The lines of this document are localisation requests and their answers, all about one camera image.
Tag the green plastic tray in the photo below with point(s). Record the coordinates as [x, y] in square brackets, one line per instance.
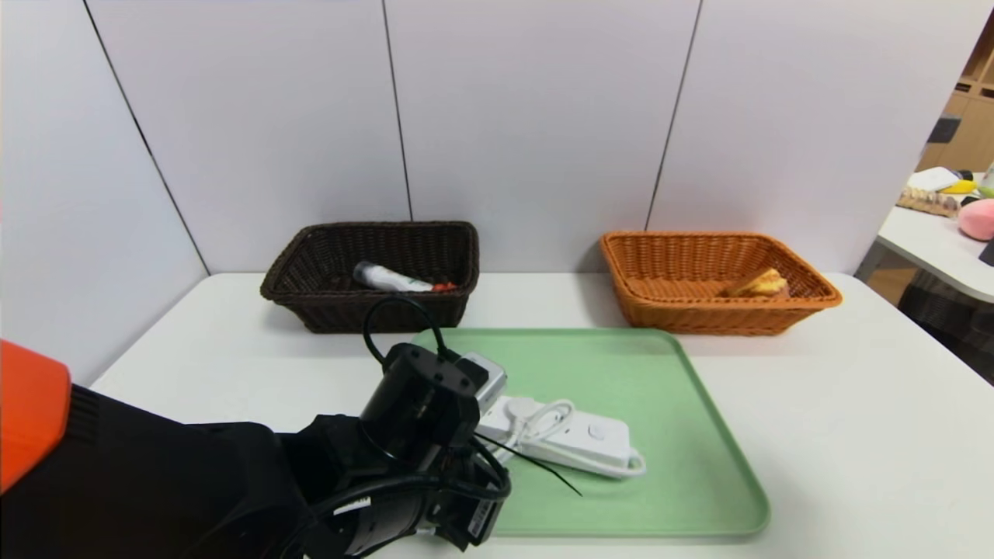
[683, 489]

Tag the dark grey box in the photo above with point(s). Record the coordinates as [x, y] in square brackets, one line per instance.
[942, 130]

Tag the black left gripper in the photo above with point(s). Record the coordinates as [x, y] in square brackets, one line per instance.
[475, 515]

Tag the brown egg tray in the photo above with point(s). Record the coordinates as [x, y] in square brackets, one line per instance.
[924, 204]

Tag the dark brown wicker basket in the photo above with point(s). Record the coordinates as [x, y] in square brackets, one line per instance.
[349, 314]

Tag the wooden shelf unit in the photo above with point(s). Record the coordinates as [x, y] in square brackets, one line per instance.
[971, 132]

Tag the white background table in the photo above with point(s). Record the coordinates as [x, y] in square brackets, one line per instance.
[932, 248]

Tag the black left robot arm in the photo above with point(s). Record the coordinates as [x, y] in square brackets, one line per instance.
[155, 481]

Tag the pink plush toy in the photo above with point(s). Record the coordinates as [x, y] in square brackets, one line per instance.
[977, 220]

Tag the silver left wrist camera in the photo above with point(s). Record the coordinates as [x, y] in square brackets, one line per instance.
[489, 384]

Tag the white flat box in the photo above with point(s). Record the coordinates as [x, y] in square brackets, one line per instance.
[930, 179]

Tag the pink topped bread bun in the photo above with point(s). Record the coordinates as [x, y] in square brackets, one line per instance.
[765, 283]

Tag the clear bottle with silver cap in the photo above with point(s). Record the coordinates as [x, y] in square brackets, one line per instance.
[384, 277]

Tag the orange wicker basket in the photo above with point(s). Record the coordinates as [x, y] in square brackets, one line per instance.
[699, 318]

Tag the small black object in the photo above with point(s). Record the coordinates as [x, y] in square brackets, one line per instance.
[987, 255]

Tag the yellow toy banana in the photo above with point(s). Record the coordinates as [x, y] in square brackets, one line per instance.
[957, 188]

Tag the pale green bottle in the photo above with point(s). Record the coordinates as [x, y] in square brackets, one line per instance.
[988, 182]

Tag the red rubber duck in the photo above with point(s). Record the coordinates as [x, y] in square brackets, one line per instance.
[445, 287]

